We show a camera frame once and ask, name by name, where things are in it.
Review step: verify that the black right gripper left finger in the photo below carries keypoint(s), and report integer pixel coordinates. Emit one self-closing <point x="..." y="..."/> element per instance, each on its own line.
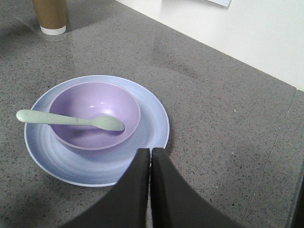
<point x="125" y="205"/>

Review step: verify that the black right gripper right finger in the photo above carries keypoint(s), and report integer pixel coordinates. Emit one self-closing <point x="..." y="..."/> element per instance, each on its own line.
<point x="175" y="204"/>

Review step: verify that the pale green plastic spoon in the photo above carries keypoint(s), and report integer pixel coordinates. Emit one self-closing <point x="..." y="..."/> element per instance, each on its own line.
<point x="104" y="122"/>

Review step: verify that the purple plastic bowl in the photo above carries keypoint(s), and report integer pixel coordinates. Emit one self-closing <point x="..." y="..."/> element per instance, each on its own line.
<point x="90" y="100"/>

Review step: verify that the brown paper cup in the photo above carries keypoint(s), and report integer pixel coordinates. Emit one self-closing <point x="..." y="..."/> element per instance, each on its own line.
<point x="51" y="15"/>

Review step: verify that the light blue plastic plate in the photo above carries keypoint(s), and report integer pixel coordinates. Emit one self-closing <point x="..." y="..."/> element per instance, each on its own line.
<point x="105" y="168"/>

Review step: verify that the white paper sheet on wall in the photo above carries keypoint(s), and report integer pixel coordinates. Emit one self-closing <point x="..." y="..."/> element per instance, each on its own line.
<point x="224" y="3"/>

